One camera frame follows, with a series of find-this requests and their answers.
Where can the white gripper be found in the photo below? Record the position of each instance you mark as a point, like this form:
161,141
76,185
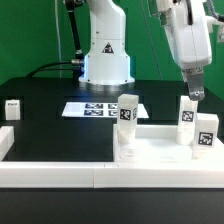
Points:
187,24

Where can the white square tabletop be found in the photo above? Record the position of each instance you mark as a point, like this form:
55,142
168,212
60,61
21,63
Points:
157,144

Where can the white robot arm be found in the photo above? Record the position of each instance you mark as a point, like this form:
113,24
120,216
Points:
107,64

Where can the white marker base sheet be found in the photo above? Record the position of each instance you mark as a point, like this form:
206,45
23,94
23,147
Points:
90,109

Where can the white U-shaped obstacle fence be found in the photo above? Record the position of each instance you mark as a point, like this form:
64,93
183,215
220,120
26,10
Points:
115,174

